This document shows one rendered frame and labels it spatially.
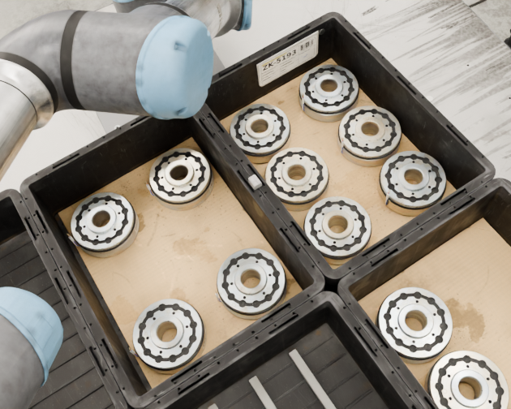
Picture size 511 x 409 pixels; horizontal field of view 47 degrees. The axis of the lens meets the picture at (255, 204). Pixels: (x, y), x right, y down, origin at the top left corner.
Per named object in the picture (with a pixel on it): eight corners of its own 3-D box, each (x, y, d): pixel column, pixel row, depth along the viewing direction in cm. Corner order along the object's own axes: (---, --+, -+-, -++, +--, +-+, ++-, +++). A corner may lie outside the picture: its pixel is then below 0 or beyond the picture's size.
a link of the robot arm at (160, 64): (182, -49, 108) (52, 21, 62) (262, -44, 107) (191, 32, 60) (183, 18, 114) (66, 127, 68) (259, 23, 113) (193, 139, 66)
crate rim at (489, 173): (187, 99, 97) (185, 90, 95) (334, 18, 103) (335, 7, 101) (330, 290, 80) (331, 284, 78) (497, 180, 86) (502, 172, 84)
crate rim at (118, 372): (22, 191, 91) (15, 183, 89) (187, 99, 97) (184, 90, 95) (138, 417, 75) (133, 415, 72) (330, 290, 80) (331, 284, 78)
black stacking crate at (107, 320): (47, 217, 100) (18, 185, 90) (196, 133, 105) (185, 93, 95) (156, 424, 83) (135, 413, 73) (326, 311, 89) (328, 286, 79)
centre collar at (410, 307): (389, 316, 82) (390, 316, 82) (417, 298, 83) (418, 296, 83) (413, 346, 80) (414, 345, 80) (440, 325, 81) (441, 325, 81)
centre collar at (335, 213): (315, 221, 90) (315, 220, 89) (341, 205, 91) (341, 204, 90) (333, 246, 88) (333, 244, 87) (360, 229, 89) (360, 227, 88)
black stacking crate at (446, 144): (198, 132, 106) (186, 92, 95) (332, 56, 111) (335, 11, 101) (328, 309, 89) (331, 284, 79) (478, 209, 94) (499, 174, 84)
